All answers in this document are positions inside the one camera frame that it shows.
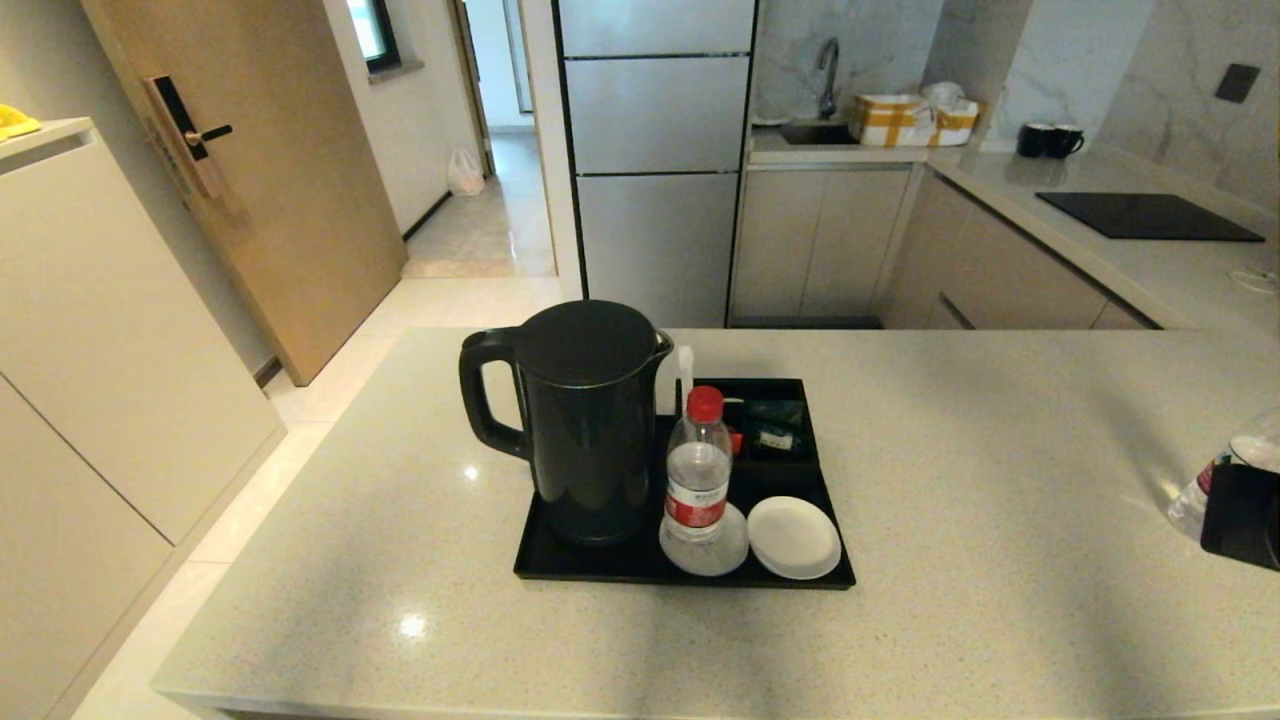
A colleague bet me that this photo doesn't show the dark kitchen sink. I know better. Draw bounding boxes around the dark kitchen sink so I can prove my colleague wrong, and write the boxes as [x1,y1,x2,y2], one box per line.
[780,120,859,148]

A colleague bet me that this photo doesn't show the red cap water bottle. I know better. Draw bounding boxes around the red cap water bottle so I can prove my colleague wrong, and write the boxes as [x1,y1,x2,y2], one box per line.
[1167,405,1280,541]
[662,385,734,546]

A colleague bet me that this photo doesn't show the round white coaster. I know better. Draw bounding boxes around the round white coaster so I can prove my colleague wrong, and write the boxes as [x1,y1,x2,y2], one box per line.
[659,503,750,578]
[747,496,843,581]

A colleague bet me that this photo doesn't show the beige kitchen base cabinets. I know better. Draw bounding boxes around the beige kitchen base cabinets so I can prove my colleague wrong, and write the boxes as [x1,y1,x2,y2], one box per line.
[728,165,1166,333]

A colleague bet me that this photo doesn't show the large yellow taped cardboard box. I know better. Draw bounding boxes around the large yellow taped cardboard box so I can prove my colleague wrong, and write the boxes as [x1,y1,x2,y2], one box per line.
[850,93,936,149]

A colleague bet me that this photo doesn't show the black induction cooktop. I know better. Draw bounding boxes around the black induction cooktop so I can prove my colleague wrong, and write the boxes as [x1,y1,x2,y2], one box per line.
[1035,192,1266,244]

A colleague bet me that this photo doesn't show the light wooden door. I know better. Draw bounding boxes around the light wooden door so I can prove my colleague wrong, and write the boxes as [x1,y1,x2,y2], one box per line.
[80,0,409,388]

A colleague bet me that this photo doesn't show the white tall cabinet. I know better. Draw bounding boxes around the white tall cabinet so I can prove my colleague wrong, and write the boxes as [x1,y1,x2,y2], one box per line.
[0,118,286,720]

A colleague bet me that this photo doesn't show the black serving tray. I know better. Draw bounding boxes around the black serving tray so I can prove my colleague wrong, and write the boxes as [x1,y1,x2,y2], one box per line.
[513,377,857,590]

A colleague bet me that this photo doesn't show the black gold door lock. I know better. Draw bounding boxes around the black gold door lock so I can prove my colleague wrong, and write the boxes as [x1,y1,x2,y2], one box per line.
[142,76,233,201]

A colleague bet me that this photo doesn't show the dark framed window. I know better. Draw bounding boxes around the dark framed window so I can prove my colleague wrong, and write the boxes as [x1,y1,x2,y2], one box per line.
[345,0,401,76]

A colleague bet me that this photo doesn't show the silver refrigerator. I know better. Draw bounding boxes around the silver refrigerator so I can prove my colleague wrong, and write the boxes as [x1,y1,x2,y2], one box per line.
[555,0,759,329]

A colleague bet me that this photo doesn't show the small yellow taped cardboard box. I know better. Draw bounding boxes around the small yellow taped cardboard box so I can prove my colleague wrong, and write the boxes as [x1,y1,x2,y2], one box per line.
[930,98,986,149]

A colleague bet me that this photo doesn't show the chrome kitchen faucet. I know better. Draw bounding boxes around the chrome kitchen faucet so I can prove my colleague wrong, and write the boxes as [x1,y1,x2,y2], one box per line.
[817,38,843,121]

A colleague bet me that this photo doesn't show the black electric kettle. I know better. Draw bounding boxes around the black electric kettle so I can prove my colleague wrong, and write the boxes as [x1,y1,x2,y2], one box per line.
[459,300,675,547]

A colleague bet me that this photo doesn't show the white plastic bag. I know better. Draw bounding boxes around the white plastic bag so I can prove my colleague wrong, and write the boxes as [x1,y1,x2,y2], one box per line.
[447,148,486,197]

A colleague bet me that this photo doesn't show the dark wall switch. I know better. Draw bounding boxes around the dark wall switch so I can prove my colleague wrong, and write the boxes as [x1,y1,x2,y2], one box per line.
[1214,64,1261,105]

